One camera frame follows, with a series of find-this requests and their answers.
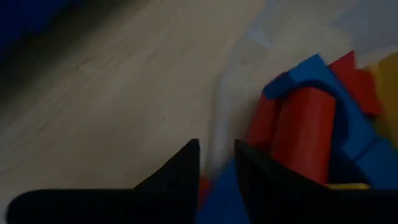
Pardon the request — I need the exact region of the yellow block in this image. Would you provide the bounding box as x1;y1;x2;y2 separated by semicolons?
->
363;51;398;150

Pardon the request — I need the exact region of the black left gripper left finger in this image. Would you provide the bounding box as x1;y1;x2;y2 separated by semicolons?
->
6;139;200;224

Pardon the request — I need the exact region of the red cylinder block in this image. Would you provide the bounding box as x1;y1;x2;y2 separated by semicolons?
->
272;86;338;184

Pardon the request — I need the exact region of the blue arch block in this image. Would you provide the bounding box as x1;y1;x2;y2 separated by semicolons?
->
262;52;383;159

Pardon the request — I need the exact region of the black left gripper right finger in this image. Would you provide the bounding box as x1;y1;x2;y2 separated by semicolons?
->
234;139;398;224

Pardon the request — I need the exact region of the clear plastic block container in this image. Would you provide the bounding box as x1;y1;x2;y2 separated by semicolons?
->
205;0;398;224

